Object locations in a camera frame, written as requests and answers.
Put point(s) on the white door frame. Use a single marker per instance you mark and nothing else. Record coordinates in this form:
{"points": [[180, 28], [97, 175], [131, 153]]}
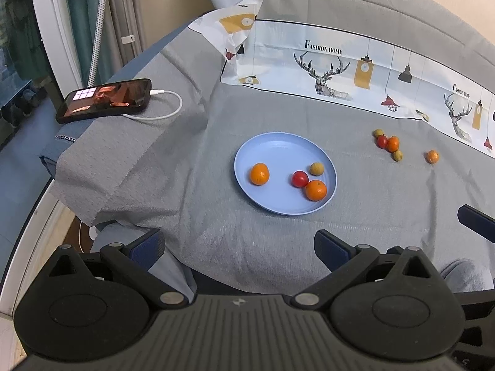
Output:
{"points": [[55, 28]]}

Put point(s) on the black smartphone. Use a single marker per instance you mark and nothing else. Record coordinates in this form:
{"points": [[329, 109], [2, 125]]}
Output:
{"points": [[113, 99]]}

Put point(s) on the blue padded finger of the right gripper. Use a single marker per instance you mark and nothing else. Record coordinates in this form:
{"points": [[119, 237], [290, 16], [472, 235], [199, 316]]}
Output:
{"points": [[477, 221]]}

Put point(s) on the light blue plate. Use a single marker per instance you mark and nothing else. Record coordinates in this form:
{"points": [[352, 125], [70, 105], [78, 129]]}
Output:
{"points": [[284, 153]]}

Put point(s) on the orange mandarin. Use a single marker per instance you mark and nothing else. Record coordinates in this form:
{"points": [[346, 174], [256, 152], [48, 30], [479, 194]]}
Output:
{"points": [[315, 190], [432, 157], [393, 144], [259, 174]]}

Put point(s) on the red cherry tomato on plate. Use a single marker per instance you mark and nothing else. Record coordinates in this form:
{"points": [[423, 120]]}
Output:
{"points": [[299, 179]]}

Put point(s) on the red cherry tomato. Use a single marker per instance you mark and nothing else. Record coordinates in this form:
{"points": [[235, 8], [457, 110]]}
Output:
{"points": [[299, 179], [382, 141]]}

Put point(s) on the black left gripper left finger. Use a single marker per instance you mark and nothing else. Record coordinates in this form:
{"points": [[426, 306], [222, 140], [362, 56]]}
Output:
{"points": [[82, 307]]}

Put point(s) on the deer print folded sheet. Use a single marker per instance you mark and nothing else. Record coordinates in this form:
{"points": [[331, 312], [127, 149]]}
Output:
{"points": [[349, 69]]}

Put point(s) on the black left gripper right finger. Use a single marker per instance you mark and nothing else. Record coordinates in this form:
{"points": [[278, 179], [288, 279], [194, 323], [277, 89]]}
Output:
{"points": [[393, 306]]}

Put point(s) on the grey curtain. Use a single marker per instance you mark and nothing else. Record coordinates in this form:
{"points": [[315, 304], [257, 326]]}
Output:
{"points": [[124, 31]]}

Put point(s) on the grey bed cover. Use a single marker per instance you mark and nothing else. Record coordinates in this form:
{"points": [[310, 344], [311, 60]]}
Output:
{"points": [[373, 119]]}

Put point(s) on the orange mandarin front on plate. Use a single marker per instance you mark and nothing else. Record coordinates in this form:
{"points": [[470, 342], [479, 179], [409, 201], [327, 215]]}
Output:
{"points": [[315, 190]]}

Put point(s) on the yellow-green longan fruit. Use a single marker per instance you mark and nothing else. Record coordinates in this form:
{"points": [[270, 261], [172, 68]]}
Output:
{"points": [[378, 133], [398, 156]]}

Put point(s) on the yellow-green longan on plate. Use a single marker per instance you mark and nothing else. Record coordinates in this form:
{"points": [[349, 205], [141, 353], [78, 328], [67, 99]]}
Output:
{"points": [[317, 168]]}

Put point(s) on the speckled white pole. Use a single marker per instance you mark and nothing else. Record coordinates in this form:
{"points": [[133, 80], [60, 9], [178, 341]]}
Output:
{"points": [[96, 47]]}

